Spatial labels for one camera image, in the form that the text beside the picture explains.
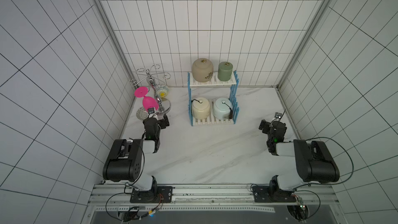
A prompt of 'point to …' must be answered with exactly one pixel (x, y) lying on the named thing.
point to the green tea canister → (225, 71)
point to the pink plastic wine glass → (148, 102)
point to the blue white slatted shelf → (215, 82)
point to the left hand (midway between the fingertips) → (158, 117)
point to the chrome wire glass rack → (162, 104)
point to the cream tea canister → (200, 108)
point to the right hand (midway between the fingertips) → (267, 119)
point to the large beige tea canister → (202, 70)
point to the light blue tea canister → (222, 109)
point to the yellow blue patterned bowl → (162, 91)
